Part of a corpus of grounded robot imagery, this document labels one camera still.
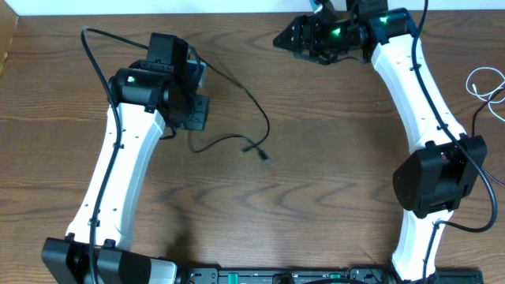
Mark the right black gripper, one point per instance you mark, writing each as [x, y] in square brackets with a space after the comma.
[302, 26]

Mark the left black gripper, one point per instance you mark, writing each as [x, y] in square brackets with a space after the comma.
[198, 112]

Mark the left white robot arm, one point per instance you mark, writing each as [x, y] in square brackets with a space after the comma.
[151, 100]

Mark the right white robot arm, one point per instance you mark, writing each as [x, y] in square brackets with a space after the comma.
[444, 162]

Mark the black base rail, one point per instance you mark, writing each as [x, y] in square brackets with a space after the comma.
[354, 274]

